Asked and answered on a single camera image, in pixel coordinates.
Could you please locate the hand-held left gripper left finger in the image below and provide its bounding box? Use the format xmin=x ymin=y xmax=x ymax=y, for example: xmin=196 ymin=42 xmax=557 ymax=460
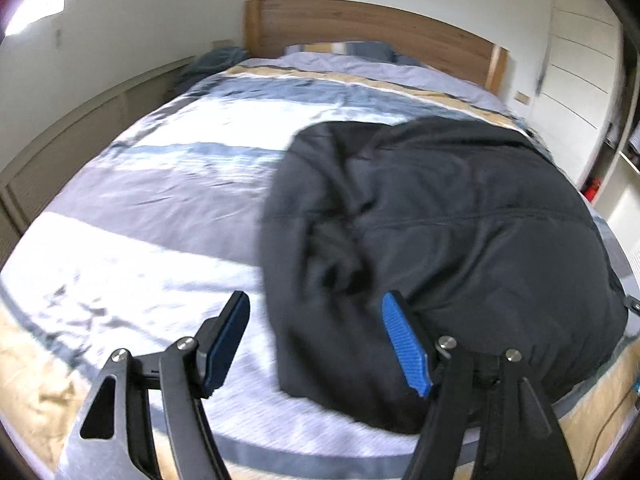
xmin=52 ymin=291 xmax=251 ymax=480

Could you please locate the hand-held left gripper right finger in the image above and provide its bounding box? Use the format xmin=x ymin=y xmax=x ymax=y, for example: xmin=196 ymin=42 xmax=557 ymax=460
xmin=381 ymin=291 xmax=578 ymax=480

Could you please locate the black puffer jacket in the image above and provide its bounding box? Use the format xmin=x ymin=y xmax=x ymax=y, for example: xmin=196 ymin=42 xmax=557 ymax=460
xmin=259 ymin=116 xmax=630 ymax=436

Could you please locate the row of hanging clothes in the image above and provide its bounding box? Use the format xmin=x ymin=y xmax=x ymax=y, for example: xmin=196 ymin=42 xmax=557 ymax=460
xmin=605 ymin=120 xmax=640 ymax=158

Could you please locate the striped duvet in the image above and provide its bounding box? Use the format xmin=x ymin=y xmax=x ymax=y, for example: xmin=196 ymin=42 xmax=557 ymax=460
xmin=0 ymin=52 xmax=640 ymax=480

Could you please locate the white wardrobe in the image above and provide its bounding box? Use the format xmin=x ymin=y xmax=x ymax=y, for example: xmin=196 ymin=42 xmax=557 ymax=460
xmin=530 ymin=0 xmax=640 ymax=261

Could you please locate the blue cloth heap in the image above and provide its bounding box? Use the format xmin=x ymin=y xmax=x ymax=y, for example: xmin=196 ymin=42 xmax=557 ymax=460
xmin=172 ymin=46 xmax=248 ymax=88

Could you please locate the large blue striped pillow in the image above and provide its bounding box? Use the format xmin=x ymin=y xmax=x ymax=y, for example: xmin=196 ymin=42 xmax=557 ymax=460
xmin=284 ymin=41 xmax=396 ymax=61

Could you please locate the wooden headboard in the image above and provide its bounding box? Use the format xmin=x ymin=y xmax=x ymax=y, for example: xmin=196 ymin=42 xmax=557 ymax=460
xmin=243 ymin=0 xmax=509 ymax=96

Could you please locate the window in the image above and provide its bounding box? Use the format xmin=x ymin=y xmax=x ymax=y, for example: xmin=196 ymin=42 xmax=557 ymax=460
xmin=0 ymin=0 xmax=68 ymax=41

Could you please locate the black cable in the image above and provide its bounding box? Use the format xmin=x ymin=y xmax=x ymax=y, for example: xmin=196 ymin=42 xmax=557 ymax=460
xmin=587 ymin=400 xmax=632 ymax=467

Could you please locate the beige low wall cabinet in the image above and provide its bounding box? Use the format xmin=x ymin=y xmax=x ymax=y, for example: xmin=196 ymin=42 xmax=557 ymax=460
xmin=0 ymin=55 xmax=196 ymax=266

